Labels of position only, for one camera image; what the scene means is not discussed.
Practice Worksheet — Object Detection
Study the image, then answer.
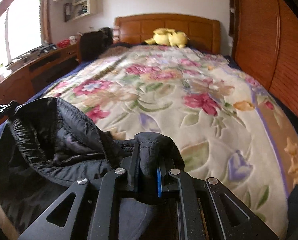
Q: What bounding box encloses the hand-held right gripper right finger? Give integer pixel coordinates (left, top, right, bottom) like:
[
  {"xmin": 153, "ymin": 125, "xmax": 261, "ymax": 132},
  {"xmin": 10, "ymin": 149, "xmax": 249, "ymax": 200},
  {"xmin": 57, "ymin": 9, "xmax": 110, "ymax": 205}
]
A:
[{"xmin": 156, "ymin": 154, "xmax": 280, "ymax": 240}]

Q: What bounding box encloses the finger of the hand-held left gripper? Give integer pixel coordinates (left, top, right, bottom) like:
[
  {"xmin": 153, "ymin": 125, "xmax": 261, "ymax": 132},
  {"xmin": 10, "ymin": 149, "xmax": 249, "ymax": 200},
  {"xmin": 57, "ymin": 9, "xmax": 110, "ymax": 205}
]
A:
[{"xmin": 0, "ymin": 101, "xmax": 21, "ymax": 125}]

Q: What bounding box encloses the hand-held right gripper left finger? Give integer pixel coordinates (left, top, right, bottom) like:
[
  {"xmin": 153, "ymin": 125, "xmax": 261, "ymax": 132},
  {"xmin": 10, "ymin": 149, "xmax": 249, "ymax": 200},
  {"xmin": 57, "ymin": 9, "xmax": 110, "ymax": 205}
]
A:
[{"xmin": 18, "ymin": 142, "xmax": 141, "ymax": 240}]

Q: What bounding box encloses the black jacket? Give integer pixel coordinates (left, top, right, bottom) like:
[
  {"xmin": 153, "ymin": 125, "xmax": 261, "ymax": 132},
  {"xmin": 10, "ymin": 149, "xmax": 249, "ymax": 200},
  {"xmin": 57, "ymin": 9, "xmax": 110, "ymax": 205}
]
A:
[{"xmin": 0, "ymin": 97, "xmax": 186, "ymax": 240}]

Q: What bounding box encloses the wooden desk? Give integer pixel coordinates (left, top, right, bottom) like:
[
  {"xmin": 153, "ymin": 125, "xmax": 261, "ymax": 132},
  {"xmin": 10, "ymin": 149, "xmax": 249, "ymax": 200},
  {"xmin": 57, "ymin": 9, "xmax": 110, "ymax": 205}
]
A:
[{"xmin": 0, "ymin": 44, "xmax": 81, "ymax": 107}]

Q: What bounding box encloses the black device on desk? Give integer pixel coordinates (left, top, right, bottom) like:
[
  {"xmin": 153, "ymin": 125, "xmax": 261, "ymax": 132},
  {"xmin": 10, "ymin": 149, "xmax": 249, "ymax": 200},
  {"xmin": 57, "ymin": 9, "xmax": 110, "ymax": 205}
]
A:
[{"xmin": 35, "ymin": 44, "xmax": 57, "ymax": 56}]

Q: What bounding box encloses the wooden framed window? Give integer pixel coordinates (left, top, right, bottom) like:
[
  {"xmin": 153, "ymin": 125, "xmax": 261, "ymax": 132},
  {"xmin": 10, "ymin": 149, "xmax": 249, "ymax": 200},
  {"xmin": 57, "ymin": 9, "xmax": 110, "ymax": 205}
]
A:
[{"xmin": 0, "ymin": 0, "xmax": 51, "ymax": 68}]

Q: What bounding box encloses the floral blanket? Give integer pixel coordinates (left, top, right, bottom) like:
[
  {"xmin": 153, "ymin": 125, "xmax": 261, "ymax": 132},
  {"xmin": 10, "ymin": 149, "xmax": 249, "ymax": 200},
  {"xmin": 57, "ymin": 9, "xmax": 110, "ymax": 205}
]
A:
[{"xmin": 0, "ymin": 45, "xmax": 298, "ymax": 240}]

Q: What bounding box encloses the wooden chair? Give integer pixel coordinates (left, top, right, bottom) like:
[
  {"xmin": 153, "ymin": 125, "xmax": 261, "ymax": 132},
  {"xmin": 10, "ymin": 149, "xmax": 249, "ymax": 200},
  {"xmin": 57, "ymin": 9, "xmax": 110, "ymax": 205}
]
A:
[{"xmin": 76, "ymin": 28, "xmax": 114, "ymax": 63}]

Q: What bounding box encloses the black backpack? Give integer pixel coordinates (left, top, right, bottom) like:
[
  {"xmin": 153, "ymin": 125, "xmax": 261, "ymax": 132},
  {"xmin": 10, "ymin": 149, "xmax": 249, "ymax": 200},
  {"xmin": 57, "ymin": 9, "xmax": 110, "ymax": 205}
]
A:
[{"xmin": 100, "ymin": 27, "xmax": 114, "ymax": 46}]

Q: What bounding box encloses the yellow plush toy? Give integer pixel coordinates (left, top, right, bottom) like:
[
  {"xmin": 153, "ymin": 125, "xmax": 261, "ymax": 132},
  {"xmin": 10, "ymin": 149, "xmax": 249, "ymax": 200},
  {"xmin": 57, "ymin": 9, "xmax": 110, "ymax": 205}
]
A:
[{"xmin": 144, "ymin": 28, "xmax": 190, "ymax": 49}]

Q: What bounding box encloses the wooden bed headboard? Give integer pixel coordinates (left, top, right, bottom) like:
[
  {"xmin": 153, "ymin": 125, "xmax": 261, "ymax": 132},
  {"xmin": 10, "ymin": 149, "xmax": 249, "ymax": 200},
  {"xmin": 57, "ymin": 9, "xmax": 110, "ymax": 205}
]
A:
[{"xmin": 114, "ymin": 13, "xmax": 221, "ymax": 54}]

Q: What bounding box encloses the wooden slatted wardrobe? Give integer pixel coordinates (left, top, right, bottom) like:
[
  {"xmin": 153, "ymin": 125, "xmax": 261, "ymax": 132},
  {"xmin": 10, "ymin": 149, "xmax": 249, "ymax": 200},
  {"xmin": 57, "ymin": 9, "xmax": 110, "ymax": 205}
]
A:
[{"xmin": 226, "ymin": 0, "xmax": 298, "ymax": 137}]

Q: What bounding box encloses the white wall shelf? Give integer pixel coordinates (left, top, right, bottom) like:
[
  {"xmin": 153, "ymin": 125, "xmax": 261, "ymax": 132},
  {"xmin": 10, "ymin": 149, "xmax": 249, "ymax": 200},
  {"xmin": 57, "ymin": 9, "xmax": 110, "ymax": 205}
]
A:
[{"xmin": 64, "ymin": 0, "xmax": 99, "ymax": 22}]

